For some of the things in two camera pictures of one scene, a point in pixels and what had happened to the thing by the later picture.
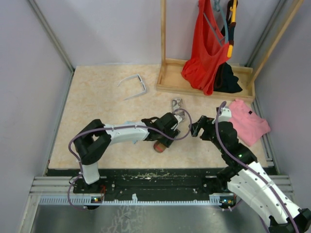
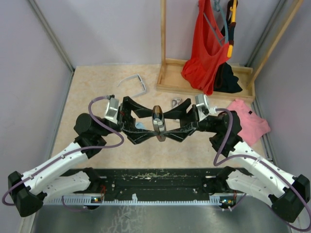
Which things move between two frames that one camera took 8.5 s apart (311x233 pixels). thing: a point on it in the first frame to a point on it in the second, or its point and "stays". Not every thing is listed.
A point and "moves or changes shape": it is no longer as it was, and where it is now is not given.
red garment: (209, 50) stays
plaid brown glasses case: (159, 147) moves or changes shape
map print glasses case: (178, 103) stays
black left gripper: (173, 132) to (140, 110)
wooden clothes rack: (170, 79) stays
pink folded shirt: (250, 127) stays
